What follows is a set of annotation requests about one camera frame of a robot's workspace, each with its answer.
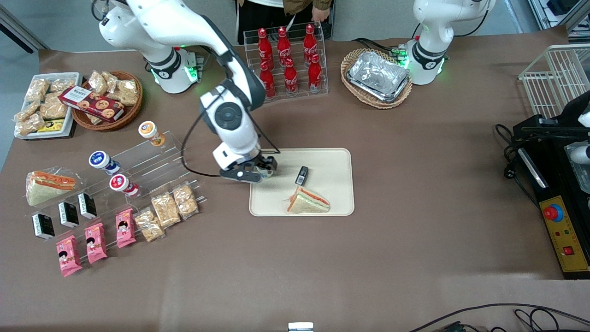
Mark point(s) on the orange lid gum bottle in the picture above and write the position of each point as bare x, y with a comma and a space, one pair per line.
150, 131

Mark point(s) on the clear granola snack bag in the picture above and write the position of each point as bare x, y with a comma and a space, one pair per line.
149, 225
93, 119
26, 111
31, 125
128, 92
62, 85
110, 80
97, 82
37, 90
166, 210
185, 200
53, 108

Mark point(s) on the metal frame shelf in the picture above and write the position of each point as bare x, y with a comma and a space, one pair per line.
557, 11

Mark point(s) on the clear acrylic stepped riser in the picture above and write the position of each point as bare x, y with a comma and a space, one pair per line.
170, 140

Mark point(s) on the aluminium foil tray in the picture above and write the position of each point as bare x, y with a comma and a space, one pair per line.
378, 74
389, 98

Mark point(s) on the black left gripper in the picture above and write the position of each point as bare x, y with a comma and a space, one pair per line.
571, 113

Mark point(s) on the clear plastic box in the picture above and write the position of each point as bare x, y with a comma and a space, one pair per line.
576, 177

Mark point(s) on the light wicker basket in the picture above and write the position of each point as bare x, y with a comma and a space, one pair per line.
352, 57

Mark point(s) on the person body dark clothes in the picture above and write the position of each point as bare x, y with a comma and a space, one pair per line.
258, 18

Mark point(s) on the white plastic bin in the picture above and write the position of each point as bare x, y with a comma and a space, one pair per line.
60, 75

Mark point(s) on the cream plastic tray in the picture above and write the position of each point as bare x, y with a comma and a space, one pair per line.
322, 161

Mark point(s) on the person left hand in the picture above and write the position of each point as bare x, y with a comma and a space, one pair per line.
321, 11

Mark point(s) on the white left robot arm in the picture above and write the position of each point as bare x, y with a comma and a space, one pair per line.
433, 23

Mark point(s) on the black control box yellow panel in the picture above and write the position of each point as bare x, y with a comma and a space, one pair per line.
553, 184

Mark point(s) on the clear acrylic bottle rack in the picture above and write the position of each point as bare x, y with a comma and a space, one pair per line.
299, 94

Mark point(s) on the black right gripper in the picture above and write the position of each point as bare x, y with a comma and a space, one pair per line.
267, 163

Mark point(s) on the brown wicker basket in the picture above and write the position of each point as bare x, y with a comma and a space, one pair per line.
131, 115

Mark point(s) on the grey metal profile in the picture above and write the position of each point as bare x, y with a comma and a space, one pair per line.
23, 30

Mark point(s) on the red cola bottle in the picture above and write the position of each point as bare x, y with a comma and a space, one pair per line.
264, 46
290, 78
269, 83
315, 74
309, 41
284, 44

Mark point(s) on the pink snack packet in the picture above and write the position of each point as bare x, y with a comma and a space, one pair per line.
68, 256
96, 243
125, 228

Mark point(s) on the blue lid gum bottle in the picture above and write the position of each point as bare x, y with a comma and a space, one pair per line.
101, 160

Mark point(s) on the wrapped triangle sandwich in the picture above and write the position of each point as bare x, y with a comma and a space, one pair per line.
48, 186
306, 202

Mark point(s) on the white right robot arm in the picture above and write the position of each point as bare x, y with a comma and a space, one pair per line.
230, 129

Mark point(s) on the small silver device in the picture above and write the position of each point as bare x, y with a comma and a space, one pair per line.
300, 327

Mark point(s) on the red emergency stop button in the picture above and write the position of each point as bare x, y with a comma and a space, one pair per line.
553, 213

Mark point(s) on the red lid gum bottle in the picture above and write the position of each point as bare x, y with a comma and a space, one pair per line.
120, 183

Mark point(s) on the red cookie box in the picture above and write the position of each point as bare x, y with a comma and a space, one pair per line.
92, 102

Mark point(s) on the yellow snack packet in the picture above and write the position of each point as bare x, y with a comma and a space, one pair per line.
51, 125

